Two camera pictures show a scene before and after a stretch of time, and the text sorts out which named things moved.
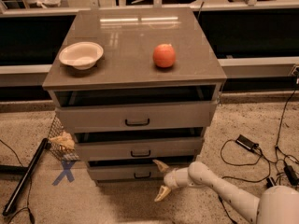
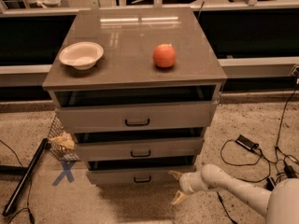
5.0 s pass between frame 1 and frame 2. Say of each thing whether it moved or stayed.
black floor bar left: stayed
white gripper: moved
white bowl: stayed
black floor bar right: stayed
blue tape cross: stayed
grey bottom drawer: moved
